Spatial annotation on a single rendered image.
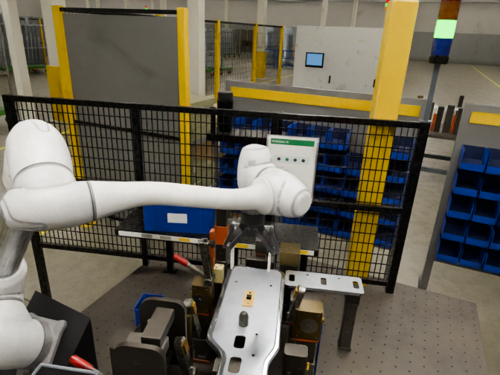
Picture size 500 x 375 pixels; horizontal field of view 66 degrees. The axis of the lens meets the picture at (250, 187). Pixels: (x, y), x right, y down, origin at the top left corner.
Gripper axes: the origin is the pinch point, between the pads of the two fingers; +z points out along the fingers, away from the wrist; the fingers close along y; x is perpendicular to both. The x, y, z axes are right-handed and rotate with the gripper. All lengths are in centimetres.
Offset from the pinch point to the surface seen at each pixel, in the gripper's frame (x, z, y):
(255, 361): -27.4, 13.9, 5.6
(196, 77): 398, -12, -126
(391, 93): 58, -51, 49
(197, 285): -2.8, 8.8, -17.7
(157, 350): -45.5, -4.8, -15.5
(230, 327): -15.3, 13.9, -3.9
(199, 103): 210, -13, -73
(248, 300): -1.4, 13.7, -0.1
